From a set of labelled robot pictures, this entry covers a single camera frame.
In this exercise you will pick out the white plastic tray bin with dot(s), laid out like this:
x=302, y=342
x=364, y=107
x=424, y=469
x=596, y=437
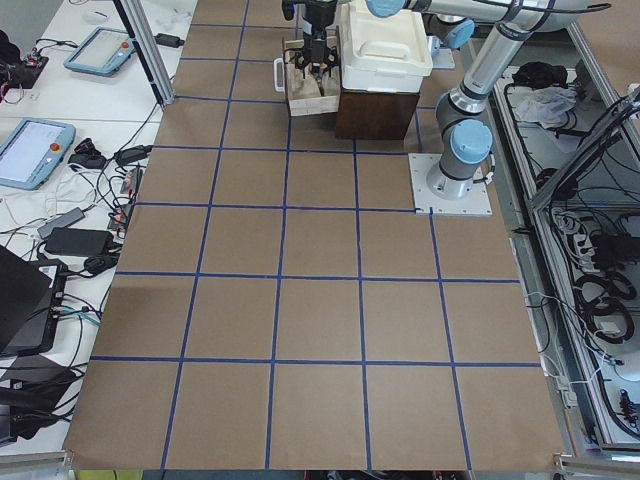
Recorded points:
x=386, y=55

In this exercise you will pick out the black power adapter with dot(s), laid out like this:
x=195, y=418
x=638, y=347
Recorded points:
x=168, y=40

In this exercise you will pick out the dark brown drawer cabinet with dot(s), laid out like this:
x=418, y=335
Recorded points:
x=374, y=115

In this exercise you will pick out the wooden drawer with white handle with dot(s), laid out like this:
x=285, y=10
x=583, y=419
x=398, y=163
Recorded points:
x=302, y=96

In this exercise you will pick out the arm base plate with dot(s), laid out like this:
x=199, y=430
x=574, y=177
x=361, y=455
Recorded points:
x=442, y=57
x=436, y=194

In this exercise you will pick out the near teach pendant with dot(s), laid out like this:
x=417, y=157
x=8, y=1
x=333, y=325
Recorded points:
x=33, y=151

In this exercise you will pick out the aluminium frame post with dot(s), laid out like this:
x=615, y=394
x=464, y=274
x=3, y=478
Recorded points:
x=133, y=17

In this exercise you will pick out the black power brick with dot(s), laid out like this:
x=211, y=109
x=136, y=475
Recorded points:
x=78, y=242

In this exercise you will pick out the teach pendant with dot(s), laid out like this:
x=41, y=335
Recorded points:
x=102, y=53
x=33, y=151

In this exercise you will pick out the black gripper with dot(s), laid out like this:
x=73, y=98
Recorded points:
x=316, y=49

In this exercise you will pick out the far teach pendant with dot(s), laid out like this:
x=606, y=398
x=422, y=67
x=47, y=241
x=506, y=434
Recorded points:
x=102, y=53

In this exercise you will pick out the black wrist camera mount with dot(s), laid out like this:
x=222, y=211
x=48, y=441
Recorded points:
x=288, y=8

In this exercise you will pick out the black laptop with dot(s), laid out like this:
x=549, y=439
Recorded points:
x=30, y=293

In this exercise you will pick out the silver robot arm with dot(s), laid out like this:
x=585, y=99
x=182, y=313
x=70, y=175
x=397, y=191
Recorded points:
x=467, y=141

